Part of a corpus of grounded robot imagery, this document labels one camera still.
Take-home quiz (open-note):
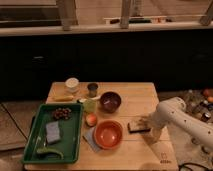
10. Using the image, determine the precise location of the grey cloth napkin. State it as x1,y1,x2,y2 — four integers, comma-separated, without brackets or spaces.
83,127,101,152

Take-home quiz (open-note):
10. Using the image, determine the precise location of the bunch of red grapes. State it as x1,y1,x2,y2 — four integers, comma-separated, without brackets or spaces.
52,108,71,120

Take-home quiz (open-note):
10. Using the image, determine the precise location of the grey blue sponge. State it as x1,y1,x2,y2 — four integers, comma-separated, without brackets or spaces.
46,121,61,144

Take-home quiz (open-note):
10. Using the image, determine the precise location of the peach fruit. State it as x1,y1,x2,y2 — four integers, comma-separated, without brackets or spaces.
86,113,97,127

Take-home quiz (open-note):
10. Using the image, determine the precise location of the dark board eraser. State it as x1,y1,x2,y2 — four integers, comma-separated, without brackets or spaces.
127,120,151,133

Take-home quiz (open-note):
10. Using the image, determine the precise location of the dark metal cup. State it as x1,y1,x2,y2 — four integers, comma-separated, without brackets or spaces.
87,83,98,98

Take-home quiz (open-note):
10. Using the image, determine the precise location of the green plastic tray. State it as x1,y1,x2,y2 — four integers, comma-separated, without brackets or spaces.
23,103,83,164

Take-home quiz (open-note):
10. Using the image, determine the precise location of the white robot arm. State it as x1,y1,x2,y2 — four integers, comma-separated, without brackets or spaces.
142,97,213,151

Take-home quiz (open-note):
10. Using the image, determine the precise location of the orange bowl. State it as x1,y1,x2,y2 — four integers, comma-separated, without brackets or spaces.
93,120,123,150

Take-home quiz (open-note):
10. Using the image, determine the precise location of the light green cup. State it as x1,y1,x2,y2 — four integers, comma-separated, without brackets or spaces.
83,99,96,113

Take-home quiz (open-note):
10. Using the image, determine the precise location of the green cucumber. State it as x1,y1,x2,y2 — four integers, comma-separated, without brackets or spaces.
36,147,64,159

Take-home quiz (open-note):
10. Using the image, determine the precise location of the black cable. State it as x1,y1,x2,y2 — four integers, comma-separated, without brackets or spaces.
178,162,212,171

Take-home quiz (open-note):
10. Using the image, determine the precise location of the white cup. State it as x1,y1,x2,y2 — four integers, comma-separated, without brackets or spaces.
65,78,79,93

